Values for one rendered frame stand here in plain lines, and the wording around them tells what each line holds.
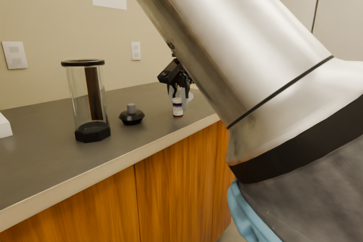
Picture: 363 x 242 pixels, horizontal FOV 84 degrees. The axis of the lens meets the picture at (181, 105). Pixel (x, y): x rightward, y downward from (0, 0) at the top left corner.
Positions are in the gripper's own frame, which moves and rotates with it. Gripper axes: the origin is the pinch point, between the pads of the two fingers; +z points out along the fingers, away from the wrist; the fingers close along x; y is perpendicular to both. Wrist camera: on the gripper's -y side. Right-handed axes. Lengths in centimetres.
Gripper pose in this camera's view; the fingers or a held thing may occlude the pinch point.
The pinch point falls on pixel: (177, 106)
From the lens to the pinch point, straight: 77.6
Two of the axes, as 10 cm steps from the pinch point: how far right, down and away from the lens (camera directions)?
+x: -7.7, -1.9, 6.1
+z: 0.0, 9.5, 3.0
